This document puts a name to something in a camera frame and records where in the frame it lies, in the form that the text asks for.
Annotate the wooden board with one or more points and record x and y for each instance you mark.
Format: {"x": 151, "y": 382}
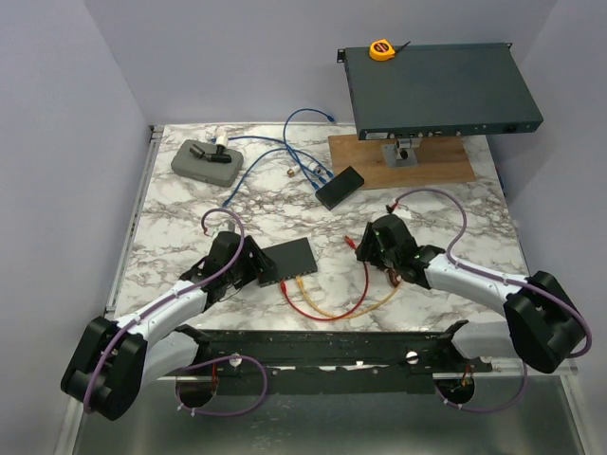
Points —
{"x": 433, "y": 161}

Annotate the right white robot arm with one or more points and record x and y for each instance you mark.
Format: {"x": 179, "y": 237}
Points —
{"x": 538, "y": 322}

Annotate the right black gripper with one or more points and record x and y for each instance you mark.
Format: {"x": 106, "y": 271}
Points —
{"x": 370, "y": 238}

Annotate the red-brown handle tool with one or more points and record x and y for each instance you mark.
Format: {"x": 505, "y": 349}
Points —
{"x": 393, "y": 278}

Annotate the grey metal stand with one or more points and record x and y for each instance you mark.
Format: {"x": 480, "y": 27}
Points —
{"x": 401, "y": 153}

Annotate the grey case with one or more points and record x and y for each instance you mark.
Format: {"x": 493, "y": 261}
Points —
{"x": 222, "y": 175}

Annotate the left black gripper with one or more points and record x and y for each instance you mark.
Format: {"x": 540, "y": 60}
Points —
{"x": 259, "y": 261}

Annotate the yellow tape measure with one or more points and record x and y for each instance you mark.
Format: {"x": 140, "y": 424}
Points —
{"x": 382, "y": 50}

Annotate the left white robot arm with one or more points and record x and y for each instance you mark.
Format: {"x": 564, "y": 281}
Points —
{"x": 114, "y": 359}

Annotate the dark green rack unit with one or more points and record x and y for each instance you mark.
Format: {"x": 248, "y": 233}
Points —
{"x": 439, "y": 91}

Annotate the black TP-Link network switch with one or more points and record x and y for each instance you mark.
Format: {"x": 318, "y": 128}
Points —
{"x": 289, "y": 260}

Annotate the black T-shaped fitting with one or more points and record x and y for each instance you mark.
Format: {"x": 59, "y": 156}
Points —
{"x": 210, "y": 152}

